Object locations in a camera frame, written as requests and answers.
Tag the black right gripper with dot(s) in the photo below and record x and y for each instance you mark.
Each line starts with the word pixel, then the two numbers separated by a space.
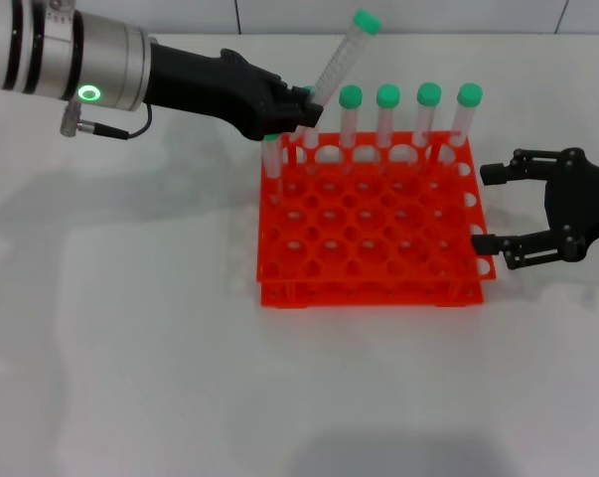
pixel 587 204

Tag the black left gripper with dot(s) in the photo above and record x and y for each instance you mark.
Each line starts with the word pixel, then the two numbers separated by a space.
pixel 214 89

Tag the clear test tube green cap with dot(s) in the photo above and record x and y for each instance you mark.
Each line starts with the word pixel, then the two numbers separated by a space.
pixel 271 159
pixel 341 57
pixel 388 95
pixel 350 96
pixel 470 95
pixel 428 94
pixel 310 141

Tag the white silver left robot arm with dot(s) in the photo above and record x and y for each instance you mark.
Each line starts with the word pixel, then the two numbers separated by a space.
pixel 55 49

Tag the orange test tube rack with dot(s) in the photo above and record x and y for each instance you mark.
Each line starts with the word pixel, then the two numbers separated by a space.
pixel 368 238

